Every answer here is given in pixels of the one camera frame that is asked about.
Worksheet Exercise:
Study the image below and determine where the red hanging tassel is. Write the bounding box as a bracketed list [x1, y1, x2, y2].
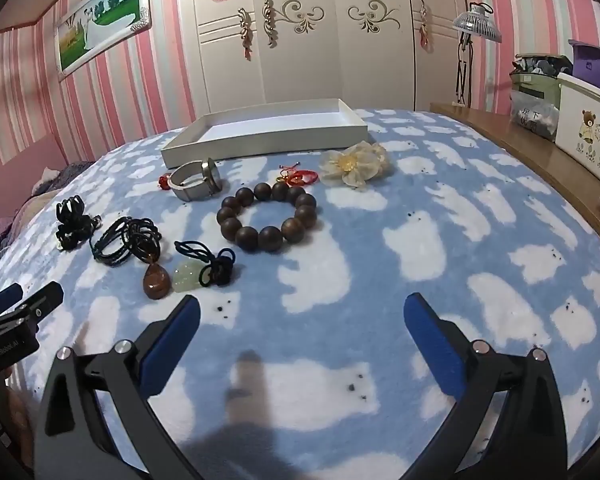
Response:
[418, 0, 431, 51]

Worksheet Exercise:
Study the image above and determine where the cream flower hair accessory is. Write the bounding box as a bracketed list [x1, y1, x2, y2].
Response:
[320, 141, 389, 191]

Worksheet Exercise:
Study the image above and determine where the black beaded cord bracelet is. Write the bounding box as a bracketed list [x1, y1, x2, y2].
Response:
[90, 216, 174, 301]

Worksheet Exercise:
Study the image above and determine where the pale jade pendant black cord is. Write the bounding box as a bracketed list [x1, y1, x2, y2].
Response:
[172, 240, 237, 292]

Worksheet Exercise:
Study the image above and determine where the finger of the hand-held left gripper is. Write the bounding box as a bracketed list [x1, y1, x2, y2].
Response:
[0, 282, 24, 318]
[0, 281, 64, 333]

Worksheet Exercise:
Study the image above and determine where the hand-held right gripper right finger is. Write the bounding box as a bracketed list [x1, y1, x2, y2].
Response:
[403, 292, 568, 480]

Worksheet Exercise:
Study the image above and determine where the white bear-print storage box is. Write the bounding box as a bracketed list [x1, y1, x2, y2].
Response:
[554, 72, 600, 187]

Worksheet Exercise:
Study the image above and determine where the blue white printed blanket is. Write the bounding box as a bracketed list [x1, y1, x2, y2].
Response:
[0, 107, 600, 480]

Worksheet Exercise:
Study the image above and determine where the black hair claw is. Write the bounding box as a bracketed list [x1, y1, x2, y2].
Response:
[55, 196, 86, 224]

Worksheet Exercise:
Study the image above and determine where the silver wristwatch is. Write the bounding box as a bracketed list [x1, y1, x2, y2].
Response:
[167, 158, 224, 202]

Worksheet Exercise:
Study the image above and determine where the purple storage box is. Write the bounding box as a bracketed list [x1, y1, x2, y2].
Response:
[568, 39, 600, 92]

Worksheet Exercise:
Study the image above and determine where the red cord charm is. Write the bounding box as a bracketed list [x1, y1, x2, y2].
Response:
[278, 162, 320, 187]

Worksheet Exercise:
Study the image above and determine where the green storage box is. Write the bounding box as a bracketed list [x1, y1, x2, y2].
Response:
[509, 53, 575, 142]

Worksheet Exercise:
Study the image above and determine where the wooden headboard shelf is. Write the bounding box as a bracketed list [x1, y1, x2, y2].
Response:
[429, 102, 600, 261]

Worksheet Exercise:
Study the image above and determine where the black scrunchie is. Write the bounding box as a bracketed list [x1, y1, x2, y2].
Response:
[55, 215, 103, 252]

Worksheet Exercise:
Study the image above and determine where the framed picture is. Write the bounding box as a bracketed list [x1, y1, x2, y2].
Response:
[53, 0, 152, 81]

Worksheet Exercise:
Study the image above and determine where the white wardrobe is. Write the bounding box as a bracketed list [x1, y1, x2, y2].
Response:
[190, 0, 469, 117]

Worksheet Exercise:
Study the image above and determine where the white shallow tray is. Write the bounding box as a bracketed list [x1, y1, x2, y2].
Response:
[160, 98, 368, 170]

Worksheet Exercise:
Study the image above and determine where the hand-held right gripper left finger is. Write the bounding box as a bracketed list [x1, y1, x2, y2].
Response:
[32, 294, 202, 480]

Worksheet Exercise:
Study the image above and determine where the brown wooden bead bracelet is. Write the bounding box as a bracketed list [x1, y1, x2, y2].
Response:
[216, 181, 319, 255]

